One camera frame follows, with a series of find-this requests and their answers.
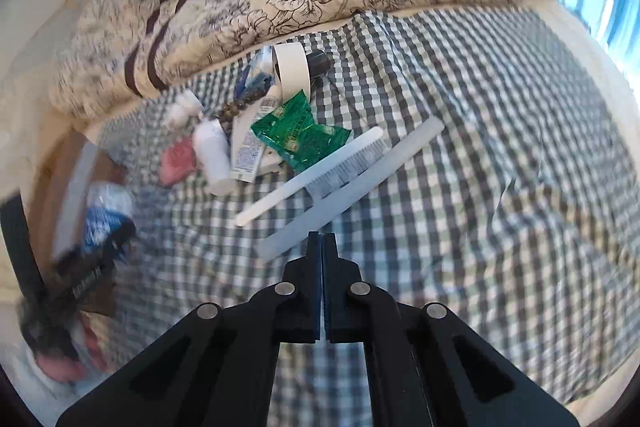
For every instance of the white tape roll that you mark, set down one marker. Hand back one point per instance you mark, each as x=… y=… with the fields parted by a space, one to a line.
x=292 y=67

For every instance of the black panel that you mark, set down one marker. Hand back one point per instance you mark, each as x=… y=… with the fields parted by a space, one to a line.
x=15 y=237

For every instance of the black cap bottle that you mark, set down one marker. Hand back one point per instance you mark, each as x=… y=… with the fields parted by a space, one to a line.
x=317 y=63

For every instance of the person's left hand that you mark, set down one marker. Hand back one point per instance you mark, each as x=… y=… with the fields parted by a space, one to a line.
x=57 y=364

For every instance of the blue white plastic packet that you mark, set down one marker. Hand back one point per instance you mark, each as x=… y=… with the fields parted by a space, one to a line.
x=105 y=212

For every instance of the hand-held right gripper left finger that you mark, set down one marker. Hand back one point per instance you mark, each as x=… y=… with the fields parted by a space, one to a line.
x=314 y=287

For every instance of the white toothpaste tube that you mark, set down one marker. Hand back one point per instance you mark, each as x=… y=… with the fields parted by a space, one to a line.
x=247 y=147

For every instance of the translucent plastic ruler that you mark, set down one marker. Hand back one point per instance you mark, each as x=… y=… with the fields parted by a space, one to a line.
x=380 y=167

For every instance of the small blue packet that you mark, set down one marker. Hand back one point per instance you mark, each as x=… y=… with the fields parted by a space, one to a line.
x=252 y=79

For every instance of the small white bottle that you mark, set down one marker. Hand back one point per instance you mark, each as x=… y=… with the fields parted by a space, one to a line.
x=182 y=109

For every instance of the white plastic bottle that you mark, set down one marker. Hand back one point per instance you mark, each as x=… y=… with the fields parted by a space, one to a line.
x=215 y=157

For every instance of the cardboard box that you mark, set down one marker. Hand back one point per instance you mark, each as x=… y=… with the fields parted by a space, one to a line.
x=47 y=207

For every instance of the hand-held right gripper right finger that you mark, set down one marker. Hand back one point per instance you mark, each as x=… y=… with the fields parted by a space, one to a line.
x=332 y=297

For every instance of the green checked blanket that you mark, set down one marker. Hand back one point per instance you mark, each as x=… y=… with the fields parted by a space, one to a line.
x=475 y=132

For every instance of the pink crumpled packet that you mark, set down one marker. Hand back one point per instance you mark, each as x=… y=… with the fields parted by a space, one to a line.
x=177 y=162

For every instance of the white bristle brush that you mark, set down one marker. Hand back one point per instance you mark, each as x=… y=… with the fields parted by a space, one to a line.
x=280 y=197

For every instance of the green foil packet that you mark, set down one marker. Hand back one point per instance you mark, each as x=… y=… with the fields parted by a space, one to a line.
x=295 y=132

